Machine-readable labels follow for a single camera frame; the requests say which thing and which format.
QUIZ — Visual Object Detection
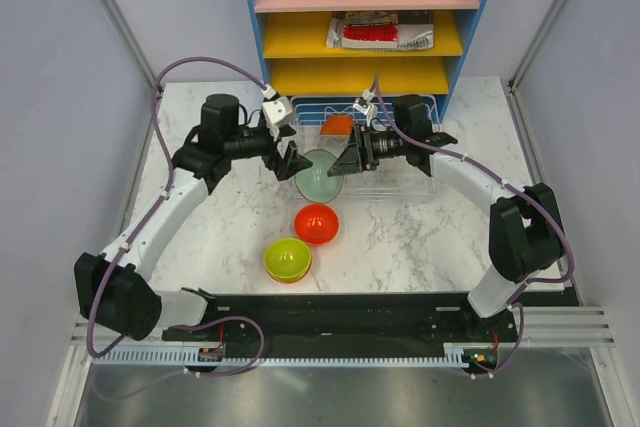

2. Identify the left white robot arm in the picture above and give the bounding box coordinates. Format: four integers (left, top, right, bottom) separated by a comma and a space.
74, 88, 312, 340

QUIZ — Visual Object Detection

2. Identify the orange bowl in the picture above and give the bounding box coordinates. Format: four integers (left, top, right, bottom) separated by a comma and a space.
320, 115, 355, 137
267, 268, 311, 284

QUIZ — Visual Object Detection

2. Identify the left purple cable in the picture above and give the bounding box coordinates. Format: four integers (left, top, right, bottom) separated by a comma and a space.
87, 56, 279, 401

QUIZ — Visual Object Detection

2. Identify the blue shelf unit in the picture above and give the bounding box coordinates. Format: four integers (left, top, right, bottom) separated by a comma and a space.
246, 0, 488, 115

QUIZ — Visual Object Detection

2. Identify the white slotted cable duct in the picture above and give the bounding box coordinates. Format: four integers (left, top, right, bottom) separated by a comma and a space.
94, 346, 469, 368

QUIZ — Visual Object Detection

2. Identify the aluminium frame rail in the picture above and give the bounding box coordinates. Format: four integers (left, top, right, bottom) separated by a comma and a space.
70, 306, 615, 349

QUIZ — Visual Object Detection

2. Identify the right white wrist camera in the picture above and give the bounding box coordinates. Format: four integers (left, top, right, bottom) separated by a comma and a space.
352, 89, 378, 127

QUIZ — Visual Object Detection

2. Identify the red cover magazine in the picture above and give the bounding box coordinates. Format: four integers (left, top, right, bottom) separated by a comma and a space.
326, 10, 398, 51

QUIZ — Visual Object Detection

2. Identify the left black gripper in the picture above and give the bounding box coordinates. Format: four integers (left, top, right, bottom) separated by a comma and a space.
224, 122, 311, 180

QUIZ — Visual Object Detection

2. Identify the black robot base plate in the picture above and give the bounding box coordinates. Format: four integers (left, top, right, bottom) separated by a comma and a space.
162, 293, 517, 358

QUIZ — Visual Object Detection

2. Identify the lime green bowl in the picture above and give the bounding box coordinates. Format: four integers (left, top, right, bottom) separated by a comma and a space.
263, 238, 313, 277

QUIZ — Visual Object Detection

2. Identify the spiral notebook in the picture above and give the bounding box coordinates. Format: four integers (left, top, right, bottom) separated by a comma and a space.
398, 10, 434, 51

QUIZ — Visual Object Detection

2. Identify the red plastic bowl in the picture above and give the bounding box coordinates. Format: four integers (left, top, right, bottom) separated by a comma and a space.
293, 204, 340, 246

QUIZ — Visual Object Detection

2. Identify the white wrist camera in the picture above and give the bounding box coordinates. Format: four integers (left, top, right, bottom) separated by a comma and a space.
262, 96, 294, 140
352, 89, 378, 127

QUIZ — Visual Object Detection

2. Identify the clear wire dish rack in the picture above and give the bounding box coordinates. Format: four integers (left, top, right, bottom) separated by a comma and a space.
293, 97, 443, 203

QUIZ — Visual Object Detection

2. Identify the pale green bowl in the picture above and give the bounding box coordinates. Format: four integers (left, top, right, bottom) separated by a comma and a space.
294, 149, 345, 203

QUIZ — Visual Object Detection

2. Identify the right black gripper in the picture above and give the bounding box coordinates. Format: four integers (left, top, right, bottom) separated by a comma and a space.
328, 123, 409, 176

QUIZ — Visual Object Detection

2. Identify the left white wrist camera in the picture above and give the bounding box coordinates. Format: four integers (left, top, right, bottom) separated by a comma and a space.
262, 96, 294, 140

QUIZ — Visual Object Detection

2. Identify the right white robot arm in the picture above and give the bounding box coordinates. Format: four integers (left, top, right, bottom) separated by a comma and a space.
327, 94, 568, 341

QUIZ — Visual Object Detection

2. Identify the orange bowl under green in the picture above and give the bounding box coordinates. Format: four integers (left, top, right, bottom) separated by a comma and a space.
267, 268, 311, 284

